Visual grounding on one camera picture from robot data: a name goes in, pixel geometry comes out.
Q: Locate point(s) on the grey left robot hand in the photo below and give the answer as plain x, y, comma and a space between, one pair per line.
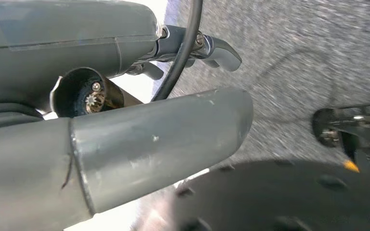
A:
124, 143

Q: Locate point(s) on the ribbed grey left arm sleeve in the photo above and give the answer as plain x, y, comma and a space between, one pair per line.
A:
6, 119

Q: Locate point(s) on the black round base with holes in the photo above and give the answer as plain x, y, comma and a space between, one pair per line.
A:
268, 197

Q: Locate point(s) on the black wheeled frame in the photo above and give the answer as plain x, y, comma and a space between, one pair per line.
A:
367, 134

